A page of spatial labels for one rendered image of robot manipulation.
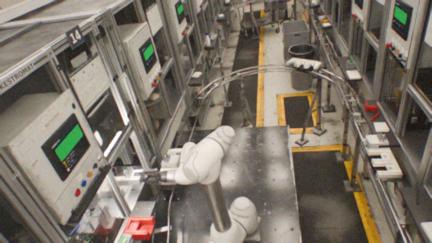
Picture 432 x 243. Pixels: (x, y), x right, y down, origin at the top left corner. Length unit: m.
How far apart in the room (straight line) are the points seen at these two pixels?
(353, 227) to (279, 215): 0.99
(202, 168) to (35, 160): 0.67
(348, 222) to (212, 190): 1.73
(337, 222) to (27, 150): 2.45
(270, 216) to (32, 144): 1.47
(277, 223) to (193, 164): 0.93
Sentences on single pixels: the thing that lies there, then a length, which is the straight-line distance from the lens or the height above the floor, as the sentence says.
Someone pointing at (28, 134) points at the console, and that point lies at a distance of 1.38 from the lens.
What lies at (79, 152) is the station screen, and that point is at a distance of 1.58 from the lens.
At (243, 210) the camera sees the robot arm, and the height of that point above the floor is 0.94.
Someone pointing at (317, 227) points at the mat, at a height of 0.01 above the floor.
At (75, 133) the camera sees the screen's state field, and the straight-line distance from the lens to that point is 1.56.
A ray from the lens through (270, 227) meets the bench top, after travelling 2.09.
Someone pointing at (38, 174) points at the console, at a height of 1.65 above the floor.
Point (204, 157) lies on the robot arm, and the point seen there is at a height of 1.50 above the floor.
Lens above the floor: 2.38
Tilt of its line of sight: 33 degrees down
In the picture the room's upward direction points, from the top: 11 degrees counter-clockwise
